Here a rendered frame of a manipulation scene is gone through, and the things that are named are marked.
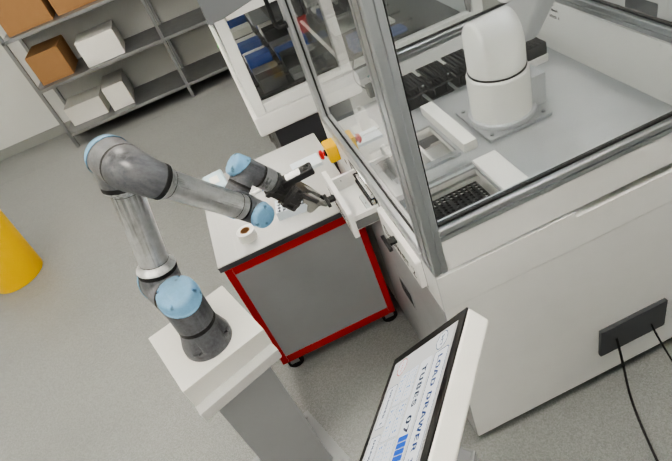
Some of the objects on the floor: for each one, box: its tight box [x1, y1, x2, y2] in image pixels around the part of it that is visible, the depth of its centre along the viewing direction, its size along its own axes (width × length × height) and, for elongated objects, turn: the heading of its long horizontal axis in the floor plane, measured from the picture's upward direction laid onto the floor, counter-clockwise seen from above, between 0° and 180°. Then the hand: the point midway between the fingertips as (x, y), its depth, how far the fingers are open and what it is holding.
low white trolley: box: [205, 133, 397, 367], centre depth 245 cm, size 58×62×76 cm
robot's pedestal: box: [194, 343, 351, 461], centre depth 188 cm, size 30×30×76 cm
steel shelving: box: [0, 0, 229, 148], centre depth 482 cm, size 363×49×200 cm, turn 128°
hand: (323, 199), depth 181 cm, fingers closed on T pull, 3 cm apart
